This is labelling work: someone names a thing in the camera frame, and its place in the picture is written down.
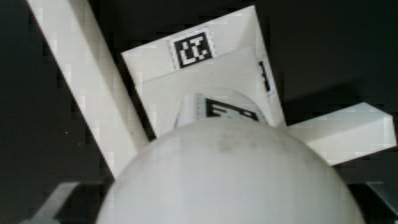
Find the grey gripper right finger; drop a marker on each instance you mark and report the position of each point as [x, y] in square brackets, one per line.
[385, 192]

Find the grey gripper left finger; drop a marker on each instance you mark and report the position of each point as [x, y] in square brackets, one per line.
[44, 216]

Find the white lamp bulb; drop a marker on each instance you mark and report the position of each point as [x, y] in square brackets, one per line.
[225, 172]

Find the white lamp base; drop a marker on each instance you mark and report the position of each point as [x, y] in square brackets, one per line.
[211, 56]

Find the white right fence bar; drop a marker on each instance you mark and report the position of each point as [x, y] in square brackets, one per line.
[348, 133]

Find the white fence bar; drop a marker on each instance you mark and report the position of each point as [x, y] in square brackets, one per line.
[348, 133]
[83, 59]

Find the white front fence bar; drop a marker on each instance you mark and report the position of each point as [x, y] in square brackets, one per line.
[83, 59]

